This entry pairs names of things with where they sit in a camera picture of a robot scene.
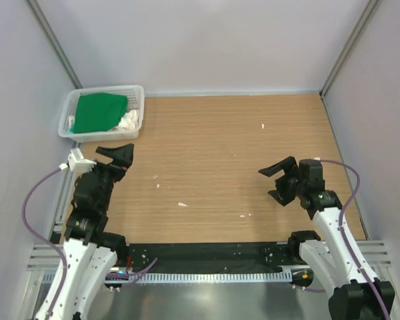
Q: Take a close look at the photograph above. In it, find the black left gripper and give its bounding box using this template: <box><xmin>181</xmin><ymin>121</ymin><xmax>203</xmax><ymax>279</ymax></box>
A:
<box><xmin>86</xmin><ymin>143</ymin><xmax>133</xmax><ymax>211</ymax></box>

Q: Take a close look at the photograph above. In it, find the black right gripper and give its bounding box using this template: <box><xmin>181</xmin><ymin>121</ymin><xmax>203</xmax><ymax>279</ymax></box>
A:
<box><xmin>259</xmin><ymin>157</ymin><xmax>307</xmax><ymax>206</ymax></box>

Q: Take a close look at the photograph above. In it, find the green t shirt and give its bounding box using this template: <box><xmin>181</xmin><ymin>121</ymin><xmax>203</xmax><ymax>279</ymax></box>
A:
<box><xmin>72</xmin><ymin>93</ymin><xmax>129</xmax><ymax>133</ymax></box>

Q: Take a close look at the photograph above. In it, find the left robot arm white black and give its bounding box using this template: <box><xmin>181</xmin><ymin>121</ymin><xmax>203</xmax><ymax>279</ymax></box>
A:
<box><xmin>35</xmin><ymin>143</ymin><xmax>135</xmax><ymax>319</ymax></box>

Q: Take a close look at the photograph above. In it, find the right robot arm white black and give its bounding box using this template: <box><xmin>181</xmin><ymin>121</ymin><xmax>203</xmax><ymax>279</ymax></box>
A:
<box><xmin>258</xmin><ymin>156</ymin><xmax>395</xmax><ymax>319</ymax></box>

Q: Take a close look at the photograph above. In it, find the white t shirt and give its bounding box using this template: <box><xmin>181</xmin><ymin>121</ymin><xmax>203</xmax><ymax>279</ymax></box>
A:
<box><xmin>114</xmin><ymin>109</ymin><xmax>139</xmax><ymax>131</ymax></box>

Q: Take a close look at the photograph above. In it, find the white plastic basket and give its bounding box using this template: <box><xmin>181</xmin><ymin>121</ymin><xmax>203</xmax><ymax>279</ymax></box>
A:
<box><xmin>57</xmin><ymin>85</ymin><xmax>145</xmax><ymax>143</ymax></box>

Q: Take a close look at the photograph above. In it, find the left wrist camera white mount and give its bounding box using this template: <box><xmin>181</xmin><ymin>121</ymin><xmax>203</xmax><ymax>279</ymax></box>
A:
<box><xmin>59</xmin><ymin>148</ymin><xmax>97</xmax><ymax>173</ymax></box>

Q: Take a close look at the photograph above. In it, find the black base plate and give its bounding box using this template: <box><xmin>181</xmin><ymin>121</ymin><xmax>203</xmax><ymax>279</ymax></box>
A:
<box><xmin>119</xmin><ymin>242</ymin><xmax>306</xmax><ymax>274</ymax></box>

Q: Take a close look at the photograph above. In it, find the white slotted cable duct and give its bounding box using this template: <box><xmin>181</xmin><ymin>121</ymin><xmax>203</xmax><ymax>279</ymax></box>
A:
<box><xmin>43</xmin><ymin>271</ymin><xmax>293</xmax><ymax>285</ymax></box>

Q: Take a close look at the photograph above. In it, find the aluminium frame rail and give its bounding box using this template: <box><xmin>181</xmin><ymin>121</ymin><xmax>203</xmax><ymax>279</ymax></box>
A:
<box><xmin>27</xmin><ymin>245</ymin><xmax>61</xmax><ymax>271</ymax></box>

